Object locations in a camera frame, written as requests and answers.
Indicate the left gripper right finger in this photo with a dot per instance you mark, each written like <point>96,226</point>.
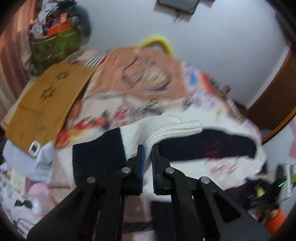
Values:
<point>202,210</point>

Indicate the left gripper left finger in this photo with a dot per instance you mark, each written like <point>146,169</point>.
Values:
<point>95,209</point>

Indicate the black white striped sweater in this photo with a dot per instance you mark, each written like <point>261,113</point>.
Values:
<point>199,143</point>

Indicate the orange sleeve forearm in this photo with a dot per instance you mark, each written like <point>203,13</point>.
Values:
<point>275,219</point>

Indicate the wooden folding lap desk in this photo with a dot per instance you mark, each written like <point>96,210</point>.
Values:
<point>42,111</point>

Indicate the printed newspaper pattern bedspread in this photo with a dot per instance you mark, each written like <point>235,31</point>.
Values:
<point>129,83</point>

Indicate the striped orange curtain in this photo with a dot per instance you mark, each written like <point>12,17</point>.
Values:
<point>15,52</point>

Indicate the green patterned storage hamper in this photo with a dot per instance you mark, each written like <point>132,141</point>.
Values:
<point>51,50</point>

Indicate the orange box on hamper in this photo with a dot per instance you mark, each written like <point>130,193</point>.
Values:
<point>58,29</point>

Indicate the grey jacket on pile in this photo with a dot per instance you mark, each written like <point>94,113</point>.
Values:
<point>82,21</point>

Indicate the yellow foam padded bed rail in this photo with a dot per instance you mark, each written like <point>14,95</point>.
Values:
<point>158,40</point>

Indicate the small black wall monitor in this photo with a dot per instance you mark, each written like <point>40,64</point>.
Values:
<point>184,6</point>

